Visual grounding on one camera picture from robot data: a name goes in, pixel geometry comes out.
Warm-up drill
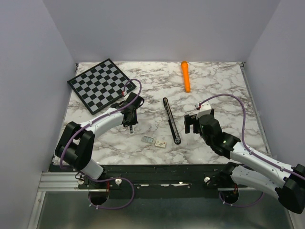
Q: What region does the light blue stapler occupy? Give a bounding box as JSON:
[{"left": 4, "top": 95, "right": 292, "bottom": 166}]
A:
[{"left": 129, "top": 125, "right": 134, "bottom": 135}]

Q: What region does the black stapler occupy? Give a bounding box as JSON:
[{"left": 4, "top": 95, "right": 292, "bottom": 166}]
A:
[{"left": 163, "top": 97, "right": 181, "bottom": 145}]

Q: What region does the white staples box sleeve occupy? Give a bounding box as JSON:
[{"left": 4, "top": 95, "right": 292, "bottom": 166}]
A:
[{"left": 155, "top": 141, "right": 166, "bottom": 148}]

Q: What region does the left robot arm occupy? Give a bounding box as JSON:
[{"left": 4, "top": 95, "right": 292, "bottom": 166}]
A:
[{"left": 54, "top": 92, "right": 144, "bottom": 188}]

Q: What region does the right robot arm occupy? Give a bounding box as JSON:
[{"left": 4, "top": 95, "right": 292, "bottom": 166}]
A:
[{"left": 184, "top": 113, "right": 305, "bottom": 214}]

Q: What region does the black grey chessboard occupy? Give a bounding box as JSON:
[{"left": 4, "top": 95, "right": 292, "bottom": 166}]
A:
[{"left": 68, "top": 59, "right": 136, "bottom": 115}]

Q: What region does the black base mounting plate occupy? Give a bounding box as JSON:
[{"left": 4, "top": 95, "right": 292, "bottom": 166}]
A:
[{"left": 49, "top": 163, "right": 248, "bottom": 200}]

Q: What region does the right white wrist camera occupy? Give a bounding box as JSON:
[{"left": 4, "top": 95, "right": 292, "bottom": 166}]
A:
[{"left": 195, "top": 102, "right": 212, "bottom": 119}]

